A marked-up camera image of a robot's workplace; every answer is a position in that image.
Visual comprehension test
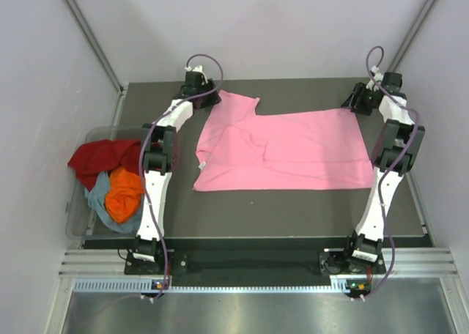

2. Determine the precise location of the grey blue t shirt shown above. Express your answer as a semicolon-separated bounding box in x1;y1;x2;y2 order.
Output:
87;172;143;234

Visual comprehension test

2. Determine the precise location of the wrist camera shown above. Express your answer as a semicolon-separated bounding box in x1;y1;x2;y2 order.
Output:
366;66;403;94
184;65;213;91

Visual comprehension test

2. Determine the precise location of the clear plastic bin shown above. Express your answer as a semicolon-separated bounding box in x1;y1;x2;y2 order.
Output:
65;124;150;240

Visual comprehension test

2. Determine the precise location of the pink t shirt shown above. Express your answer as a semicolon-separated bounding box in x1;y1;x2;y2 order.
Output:
193;91;373;192

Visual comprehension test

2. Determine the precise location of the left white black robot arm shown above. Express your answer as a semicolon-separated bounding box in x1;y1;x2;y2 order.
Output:
133;79;221;275

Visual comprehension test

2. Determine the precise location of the slotted cable duct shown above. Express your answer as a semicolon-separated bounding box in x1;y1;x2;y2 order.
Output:
73;278;371;294

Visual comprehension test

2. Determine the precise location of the red t shirt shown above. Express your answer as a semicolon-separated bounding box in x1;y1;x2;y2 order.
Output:
67;139;141;190

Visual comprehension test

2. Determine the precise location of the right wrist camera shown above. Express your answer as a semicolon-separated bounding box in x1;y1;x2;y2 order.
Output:
366;66;403;94

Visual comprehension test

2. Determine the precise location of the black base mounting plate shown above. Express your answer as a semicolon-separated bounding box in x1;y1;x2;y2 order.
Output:
123;248;388;276

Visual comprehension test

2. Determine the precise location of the orange t shirt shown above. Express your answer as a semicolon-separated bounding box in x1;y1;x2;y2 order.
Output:
105;167;144;224

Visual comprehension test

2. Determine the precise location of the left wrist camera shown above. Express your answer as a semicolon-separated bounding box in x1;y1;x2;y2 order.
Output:
184;65;213;91

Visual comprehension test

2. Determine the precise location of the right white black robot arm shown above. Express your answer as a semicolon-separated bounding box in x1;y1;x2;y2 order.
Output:
341;82;425;272

